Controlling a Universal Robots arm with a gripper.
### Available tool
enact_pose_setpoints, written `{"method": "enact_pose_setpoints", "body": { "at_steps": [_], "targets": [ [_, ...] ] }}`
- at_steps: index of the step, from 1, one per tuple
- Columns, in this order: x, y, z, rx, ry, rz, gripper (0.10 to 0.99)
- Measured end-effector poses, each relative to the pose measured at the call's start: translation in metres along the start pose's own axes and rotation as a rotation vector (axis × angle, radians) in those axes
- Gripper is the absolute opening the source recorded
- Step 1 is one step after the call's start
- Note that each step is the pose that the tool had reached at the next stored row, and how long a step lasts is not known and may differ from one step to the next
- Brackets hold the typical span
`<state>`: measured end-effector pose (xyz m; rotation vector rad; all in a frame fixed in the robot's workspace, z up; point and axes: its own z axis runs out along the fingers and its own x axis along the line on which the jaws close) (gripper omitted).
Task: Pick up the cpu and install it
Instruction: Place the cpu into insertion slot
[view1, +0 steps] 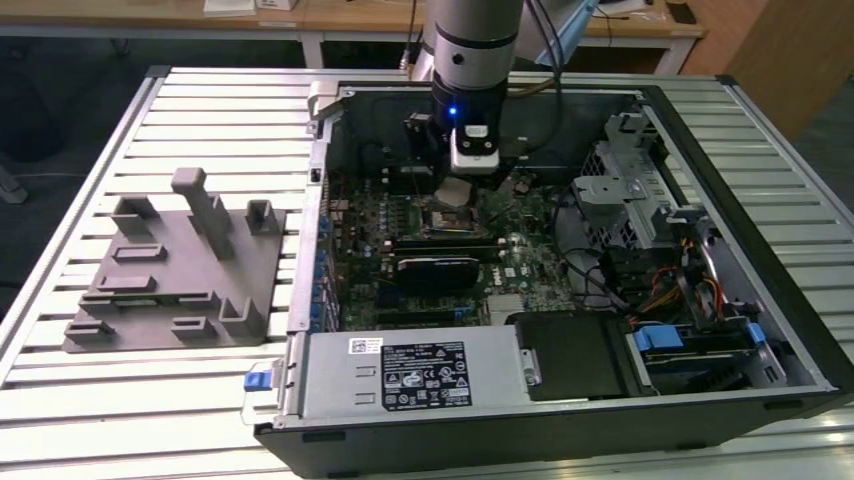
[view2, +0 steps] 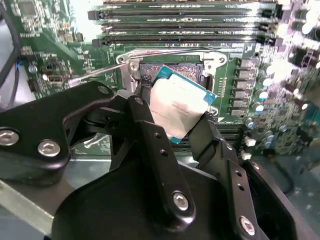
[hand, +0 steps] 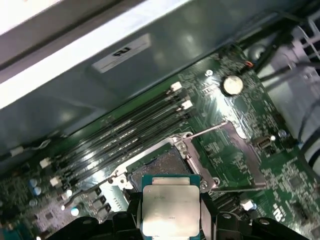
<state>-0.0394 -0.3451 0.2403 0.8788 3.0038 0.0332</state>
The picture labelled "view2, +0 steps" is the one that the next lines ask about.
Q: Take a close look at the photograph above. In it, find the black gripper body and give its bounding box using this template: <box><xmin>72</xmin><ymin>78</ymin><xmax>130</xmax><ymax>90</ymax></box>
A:
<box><xmin>51</xmin><ymin>159</ymin><xmax>235</xmax><ymax>240</ymax></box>

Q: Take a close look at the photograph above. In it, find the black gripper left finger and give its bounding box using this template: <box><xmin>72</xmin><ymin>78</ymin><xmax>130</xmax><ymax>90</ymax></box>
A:
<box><xmin>0</xmin><ymin>81</ymin><xmax>198</xmax><ymax>229</ymax></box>

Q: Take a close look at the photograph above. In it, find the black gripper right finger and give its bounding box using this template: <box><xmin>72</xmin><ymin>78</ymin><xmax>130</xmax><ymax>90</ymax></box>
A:
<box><xmin>188</xmin><ymin>111</ymin><xmax>320</xmax><ymax>240</ymax></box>

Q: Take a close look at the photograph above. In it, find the silver CPU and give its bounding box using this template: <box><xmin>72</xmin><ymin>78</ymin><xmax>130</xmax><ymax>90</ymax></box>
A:
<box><xmin>149</xmin><ymin>63</ymin><xmax>219</xmax><ymax>145</ymax></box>

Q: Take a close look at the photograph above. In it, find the metal socket cover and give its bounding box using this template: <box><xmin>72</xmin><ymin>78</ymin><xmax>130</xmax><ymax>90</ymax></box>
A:
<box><xmin>115</xmin><ymin>88</ymin><xmax>137</xmax><ymax>99</ymax></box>

